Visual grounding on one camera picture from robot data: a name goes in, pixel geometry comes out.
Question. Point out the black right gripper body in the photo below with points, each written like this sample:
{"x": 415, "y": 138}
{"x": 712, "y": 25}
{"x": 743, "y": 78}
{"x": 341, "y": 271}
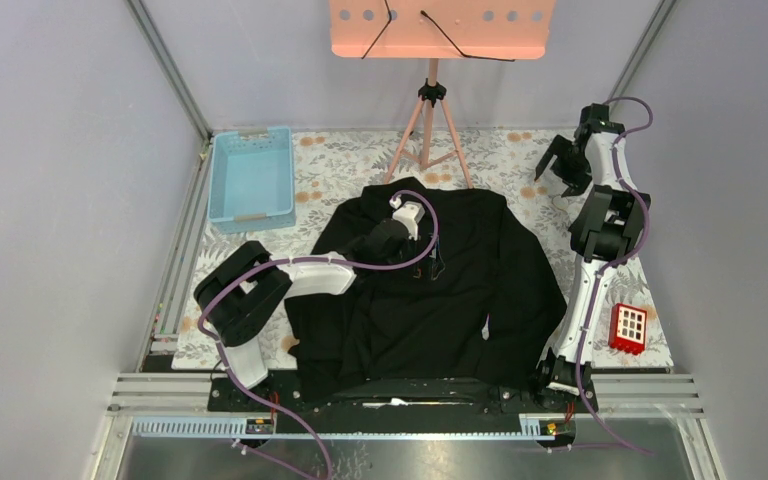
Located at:
{"x": 581, "y": 169}

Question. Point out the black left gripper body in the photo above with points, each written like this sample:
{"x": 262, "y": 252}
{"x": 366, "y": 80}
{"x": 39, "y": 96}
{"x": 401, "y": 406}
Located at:
{"x": 423, "y": 265}

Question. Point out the black brooch box lid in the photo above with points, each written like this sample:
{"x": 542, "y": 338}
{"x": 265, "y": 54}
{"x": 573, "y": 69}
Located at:
{"x": 558, "y": 149}

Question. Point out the black shirt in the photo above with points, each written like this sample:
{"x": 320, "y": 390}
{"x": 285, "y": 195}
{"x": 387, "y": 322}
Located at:
{"x": 482, "y": 306}

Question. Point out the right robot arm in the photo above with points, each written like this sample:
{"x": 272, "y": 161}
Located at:
{"x": 609, "y": 230}

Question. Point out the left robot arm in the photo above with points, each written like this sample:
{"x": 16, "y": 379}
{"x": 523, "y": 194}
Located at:
{"x": 242, "y": 294}

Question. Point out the floral table mat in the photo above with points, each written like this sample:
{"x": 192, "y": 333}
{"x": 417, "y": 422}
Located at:
{"x": 333, "y": 166}

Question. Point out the red white grid box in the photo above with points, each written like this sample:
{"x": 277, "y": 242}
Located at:
{"x": 628, "y": 329}

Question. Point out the light blue plastic basket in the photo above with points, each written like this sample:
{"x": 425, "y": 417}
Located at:
{"x": 252, "y": 183}

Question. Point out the pink music stand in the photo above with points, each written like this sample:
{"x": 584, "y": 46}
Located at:
{"x": 492, "y": 30}

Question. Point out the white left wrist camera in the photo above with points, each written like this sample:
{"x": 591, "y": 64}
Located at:
{"x": 409, "y": 214}

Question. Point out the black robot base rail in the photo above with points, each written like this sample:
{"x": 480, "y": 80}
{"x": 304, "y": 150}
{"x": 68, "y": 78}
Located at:
{"x": 449, "y": 408}

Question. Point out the aluminium frame rail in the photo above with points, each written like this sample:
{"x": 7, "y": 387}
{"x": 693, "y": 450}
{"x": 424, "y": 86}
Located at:
{"x": 148, "y": 28}

